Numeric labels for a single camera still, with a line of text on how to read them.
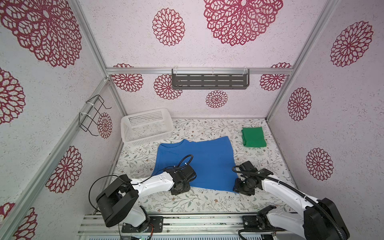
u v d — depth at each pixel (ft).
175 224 2.49
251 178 2.04
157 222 2.43
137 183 1.53
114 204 1.39
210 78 3.09
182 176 2.20
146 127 3.78
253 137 3.52
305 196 1.49
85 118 2.39
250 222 2.44
